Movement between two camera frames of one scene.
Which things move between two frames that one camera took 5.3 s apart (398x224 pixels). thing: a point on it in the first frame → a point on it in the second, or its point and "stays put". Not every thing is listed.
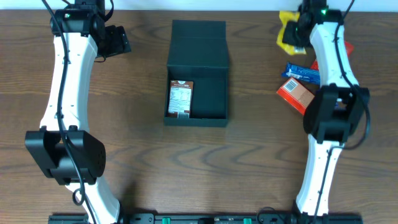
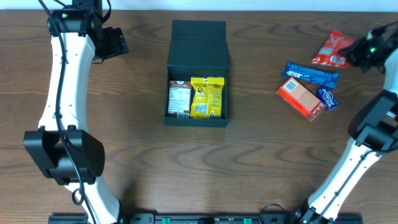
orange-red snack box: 296,94 stays put
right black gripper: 292,37 → 352,54
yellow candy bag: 286,16 → 206,103
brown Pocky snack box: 180,99 stays put
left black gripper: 119,43 stays put
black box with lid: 198,53 stays put
